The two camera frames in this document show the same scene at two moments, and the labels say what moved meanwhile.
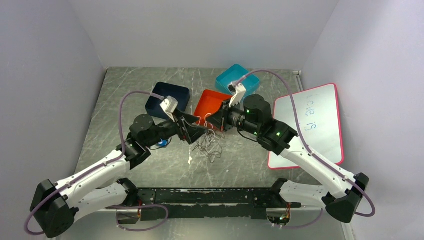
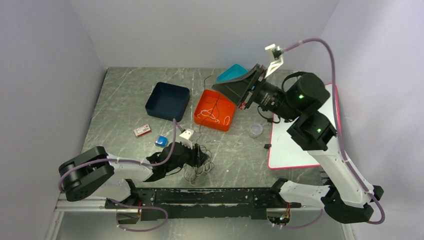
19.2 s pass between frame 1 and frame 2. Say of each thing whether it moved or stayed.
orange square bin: stayed
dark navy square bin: stayed
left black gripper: moved
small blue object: stayed
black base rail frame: stayed
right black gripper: moved
